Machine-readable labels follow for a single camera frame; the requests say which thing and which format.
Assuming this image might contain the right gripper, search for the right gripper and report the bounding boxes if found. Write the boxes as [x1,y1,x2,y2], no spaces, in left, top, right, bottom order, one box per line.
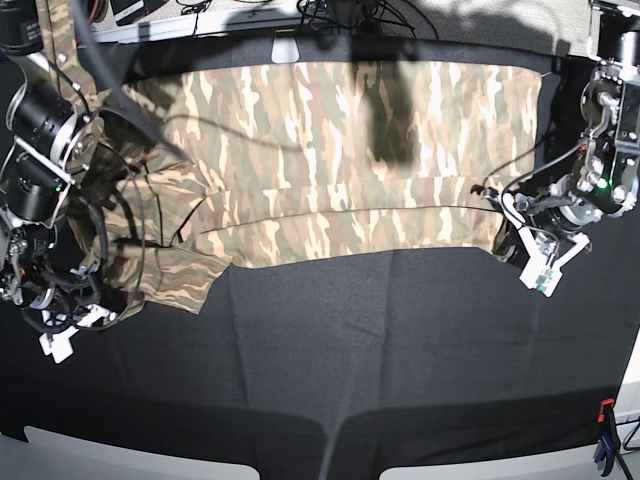
[39,267,118,363]

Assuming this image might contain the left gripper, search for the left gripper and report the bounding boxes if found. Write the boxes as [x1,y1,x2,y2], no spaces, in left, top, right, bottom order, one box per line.
[472,185,591,296]

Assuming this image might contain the camouflage t-shirt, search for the camouflage t-shirt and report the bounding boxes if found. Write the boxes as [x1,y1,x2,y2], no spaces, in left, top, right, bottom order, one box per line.
[36,1,542,313]

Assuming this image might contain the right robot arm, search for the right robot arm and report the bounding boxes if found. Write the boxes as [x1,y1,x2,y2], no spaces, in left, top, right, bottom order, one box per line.
[1,1,124,363]

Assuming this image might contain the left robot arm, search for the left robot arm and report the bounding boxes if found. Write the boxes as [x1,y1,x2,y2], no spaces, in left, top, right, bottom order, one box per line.
[479,1,639,296]

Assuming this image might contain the red blue clamp front right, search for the red blue clamp front right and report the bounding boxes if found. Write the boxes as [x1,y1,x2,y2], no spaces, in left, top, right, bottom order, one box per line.
[593,398,621,477]

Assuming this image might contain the black table cloth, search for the black table cloth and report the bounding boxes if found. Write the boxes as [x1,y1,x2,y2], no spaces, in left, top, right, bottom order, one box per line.
[0,34,640,474]

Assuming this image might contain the white tab at rear edge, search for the white tab at rear edge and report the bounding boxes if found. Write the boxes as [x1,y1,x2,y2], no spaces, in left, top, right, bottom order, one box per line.
[271,37,300,64]

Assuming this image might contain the black cables at rear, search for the black cables at rear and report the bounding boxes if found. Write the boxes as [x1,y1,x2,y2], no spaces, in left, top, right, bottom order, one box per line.
[174,0,441,39]

